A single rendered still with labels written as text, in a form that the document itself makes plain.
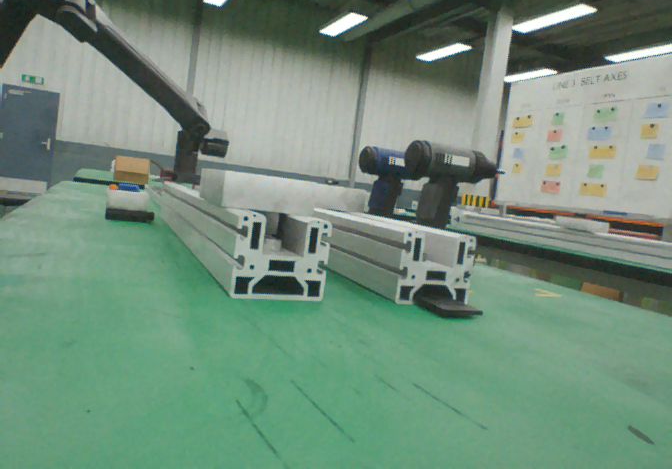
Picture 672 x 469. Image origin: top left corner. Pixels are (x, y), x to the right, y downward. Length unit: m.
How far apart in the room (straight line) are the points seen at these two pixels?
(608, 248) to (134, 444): 2.05
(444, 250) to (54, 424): 0.49
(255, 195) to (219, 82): 12.03
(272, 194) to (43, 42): 11.93
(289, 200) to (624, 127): 3.37
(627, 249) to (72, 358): 1.97
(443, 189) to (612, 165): 3.01
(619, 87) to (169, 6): 10.31
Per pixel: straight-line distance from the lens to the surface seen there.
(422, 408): 0.33
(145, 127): 12.29
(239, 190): 0.60
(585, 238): 2.26
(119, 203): 1.16
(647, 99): 3.82
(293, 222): 0.59
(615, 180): 3.82
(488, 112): 9.29
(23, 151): 12.29
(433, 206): 0.89
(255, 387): 0.33
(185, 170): 1.39
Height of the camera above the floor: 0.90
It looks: 3 degrees down
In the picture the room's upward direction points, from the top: 7 degrees clockwise
